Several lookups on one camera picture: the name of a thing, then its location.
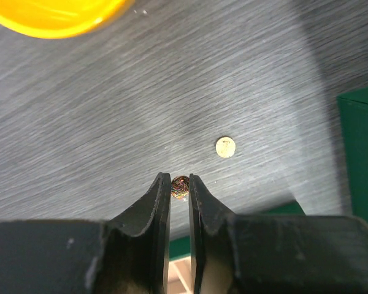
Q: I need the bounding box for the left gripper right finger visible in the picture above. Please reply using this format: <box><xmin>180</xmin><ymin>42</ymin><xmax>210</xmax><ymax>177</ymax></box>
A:
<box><xmin>189</xmin><ymin>175</ymin><xmax>368</xmax><ymax>293</ymax></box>

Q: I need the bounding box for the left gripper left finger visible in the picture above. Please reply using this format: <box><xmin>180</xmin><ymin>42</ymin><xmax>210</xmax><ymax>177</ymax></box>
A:
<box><xmin>0</xmin><ymin>173</ymin><xmax>171</xmax><ymax>293</ymax></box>

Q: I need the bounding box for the small gold earring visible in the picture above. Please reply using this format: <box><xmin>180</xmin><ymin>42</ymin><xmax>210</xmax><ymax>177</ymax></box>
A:
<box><xmin>215</xmin><ymin>137</ymin><xmax>236</xmax><ymax>159</ymax></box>
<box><xmin>171</xmin><ymin>176</ymin><xmax>190</xmax><ymax>200</ymax></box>

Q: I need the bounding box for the green jewelry box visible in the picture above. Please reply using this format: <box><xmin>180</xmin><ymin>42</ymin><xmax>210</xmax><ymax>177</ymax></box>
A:
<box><xmin>337</xmin><ymin>88</ymin><xmax>368</xmax><ymax>222</ymax></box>

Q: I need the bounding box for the orange plastic bowl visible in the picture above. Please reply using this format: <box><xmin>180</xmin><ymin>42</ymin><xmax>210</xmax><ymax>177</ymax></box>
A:
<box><xmin>0</xmin><ymin>0</ymin><xmax>134</xmax><ymax>39</ymax></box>

